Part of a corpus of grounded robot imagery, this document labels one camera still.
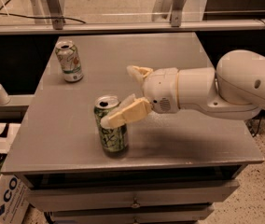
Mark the white cardboard box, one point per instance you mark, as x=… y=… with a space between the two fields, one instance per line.
x=13 y=205

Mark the metal railing frame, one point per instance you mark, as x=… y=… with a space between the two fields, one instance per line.
x=25 y=17

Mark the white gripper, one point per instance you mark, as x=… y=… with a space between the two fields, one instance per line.
x=160 y=89

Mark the white soda can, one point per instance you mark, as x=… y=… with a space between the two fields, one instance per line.
x=67 y=55

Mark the green soda can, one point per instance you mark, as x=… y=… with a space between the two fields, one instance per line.
x=113 y=141

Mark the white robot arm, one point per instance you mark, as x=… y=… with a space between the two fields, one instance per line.
x=234 y=89

